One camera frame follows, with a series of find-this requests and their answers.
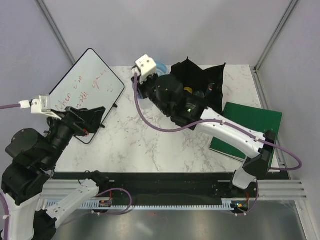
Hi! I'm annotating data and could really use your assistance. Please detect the clear water bottle blue label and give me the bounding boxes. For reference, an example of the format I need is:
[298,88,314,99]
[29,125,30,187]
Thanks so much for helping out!
[194,91,205,98]

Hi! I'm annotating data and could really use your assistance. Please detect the white cable duct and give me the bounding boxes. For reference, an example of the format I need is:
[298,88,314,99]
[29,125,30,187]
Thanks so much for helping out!
[39,197,253,212]

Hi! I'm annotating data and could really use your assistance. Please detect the light blue headphones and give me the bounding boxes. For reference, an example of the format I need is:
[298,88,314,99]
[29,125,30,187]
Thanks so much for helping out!
[155,61,168,77]

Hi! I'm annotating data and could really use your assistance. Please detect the silver blue energy drink can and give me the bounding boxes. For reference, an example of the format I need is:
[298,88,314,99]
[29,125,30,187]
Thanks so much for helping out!
[205,82,217,97]

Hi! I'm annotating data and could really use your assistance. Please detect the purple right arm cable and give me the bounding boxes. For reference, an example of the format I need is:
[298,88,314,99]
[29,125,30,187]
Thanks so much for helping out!
[133,72,303,172]

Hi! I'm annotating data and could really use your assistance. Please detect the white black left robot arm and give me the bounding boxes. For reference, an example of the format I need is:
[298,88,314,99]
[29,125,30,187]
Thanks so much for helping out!
[0,107,110,240]

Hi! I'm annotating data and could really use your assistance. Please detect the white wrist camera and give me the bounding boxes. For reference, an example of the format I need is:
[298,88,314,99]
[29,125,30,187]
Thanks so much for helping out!
[30,95,62,120]
[135,54,157,85]

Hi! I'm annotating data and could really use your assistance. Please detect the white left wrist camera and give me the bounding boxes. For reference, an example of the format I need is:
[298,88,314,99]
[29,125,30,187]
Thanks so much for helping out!
[30,95,62,120]

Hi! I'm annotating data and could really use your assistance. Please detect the black canvas bag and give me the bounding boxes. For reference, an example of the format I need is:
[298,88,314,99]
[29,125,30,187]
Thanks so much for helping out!
[170,58,226,114]

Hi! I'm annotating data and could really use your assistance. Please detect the green binder folder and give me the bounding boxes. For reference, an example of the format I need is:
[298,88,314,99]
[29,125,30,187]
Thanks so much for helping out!
[209,102,283,162]

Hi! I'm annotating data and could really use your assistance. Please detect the whiteboard with red writing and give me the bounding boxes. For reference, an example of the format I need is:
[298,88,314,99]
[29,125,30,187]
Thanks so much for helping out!
[48,48,126,145]

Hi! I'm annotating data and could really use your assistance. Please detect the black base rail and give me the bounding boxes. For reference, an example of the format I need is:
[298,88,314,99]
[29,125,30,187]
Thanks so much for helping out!
[52,171,291,207]

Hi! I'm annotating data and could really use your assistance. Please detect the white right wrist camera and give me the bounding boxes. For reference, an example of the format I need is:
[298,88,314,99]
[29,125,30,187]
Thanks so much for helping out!
[135,54,157,85]

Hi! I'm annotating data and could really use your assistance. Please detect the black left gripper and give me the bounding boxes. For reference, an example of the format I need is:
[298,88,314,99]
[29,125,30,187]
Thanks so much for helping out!
[43,104,107,167]

